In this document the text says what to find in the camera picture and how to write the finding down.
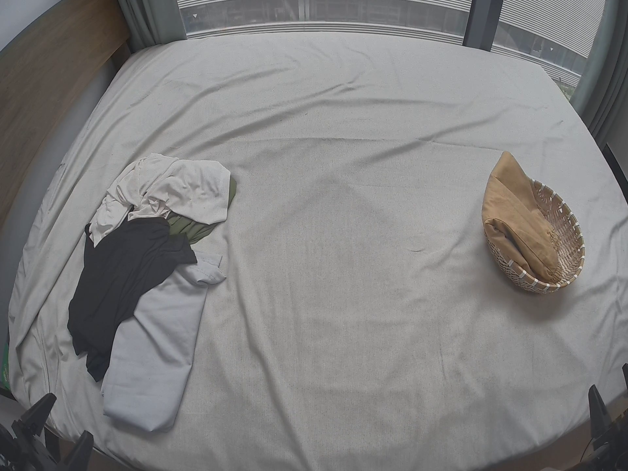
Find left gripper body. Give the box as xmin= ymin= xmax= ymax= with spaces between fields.
xmin=0 ymin=424 xmax=61 ymax=471

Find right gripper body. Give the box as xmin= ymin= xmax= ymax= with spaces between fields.
xmin=590 ymin=434 xmax=628 ymax=471

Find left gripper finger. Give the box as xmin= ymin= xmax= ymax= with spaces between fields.
xmin=58 ymin=430 xmax=95 ymax=471
xmin=11 ymin=392 xmax=58 ymax=438

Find tan shorts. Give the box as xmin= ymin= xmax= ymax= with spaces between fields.
xmin=482 ymin=151 xmax=561 ymax=283

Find pale grey garment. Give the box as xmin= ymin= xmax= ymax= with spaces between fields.
xmin=100 ymin=251 xmax=226 ymax=433

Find round woven basket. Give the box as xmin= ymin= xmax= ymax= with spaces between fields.
xmin=486 ymin=179 xmax=585 ymax=294

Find black garment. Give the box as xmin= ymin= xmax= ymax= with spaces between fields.
xmin=68 ymin=218 xmax=198 ymax=382

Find green garment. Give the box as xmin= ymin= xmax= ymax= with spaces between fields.
xmin=164 ymin=175 xmax=238 ymax=245

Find white garment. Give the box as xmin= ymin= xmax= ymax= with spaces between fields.
xmin=88 ymin=152 xmax=231 ymax=248

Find grey-green curtain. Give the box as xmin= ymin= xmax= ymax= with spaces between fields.
xmin=569 ymin=0 xmax=628 ymax=141
xmin=105 ymin=0 xmax=189 ymax=50

